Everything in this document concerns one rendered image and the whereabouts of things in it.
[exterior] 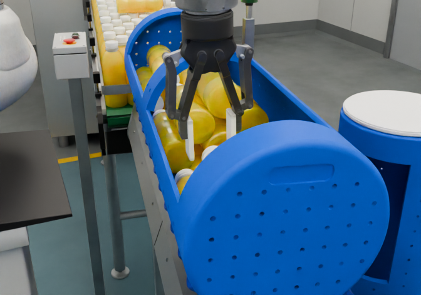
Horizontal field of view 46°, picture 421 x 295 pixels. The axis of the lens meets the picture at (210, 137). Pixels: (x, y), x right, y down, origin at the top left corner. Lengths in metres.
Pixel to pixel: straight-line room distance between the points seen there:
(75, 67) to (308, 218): 1.08
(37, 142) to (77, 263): 1.33
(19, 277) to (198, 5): 0.57
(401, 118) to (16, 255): 0.87
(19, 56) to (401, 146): 0.83
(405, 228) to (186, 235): 0.77
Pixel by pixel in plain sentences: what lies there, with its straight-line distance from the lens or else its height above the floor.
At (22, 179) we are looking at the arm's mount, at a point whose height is 1.01.
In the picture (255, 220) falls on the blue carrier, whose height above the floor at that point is 1.13.
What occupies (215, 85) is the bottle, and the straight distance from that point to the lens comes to 0.91.
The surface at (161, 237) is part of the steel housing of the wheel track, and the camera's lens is 1.03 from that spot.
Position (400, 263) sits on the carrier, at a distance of 1.35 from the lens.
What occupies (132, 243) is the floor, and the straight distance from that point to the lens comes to 2.49.
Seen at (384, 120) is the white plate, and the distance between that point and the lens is 1.21.
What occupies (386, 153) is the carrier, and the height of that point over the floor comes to 0.98.
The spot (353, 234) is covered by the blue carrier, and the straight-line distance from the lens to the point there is 0.70.
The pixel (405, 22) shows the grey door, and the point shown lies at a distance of 5.45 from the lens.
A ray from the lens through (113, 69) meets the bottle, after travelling 1.57.
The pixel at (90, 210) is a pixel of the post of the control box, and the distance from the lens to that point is 1.90.
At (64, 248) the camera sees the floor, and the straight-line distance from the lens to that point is 2.54.
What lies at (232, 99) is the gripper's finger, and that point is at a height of 1.22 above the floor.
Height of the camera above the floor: 1.49
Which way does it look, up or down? 25 degrees down
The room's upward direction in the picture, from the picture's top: straight up
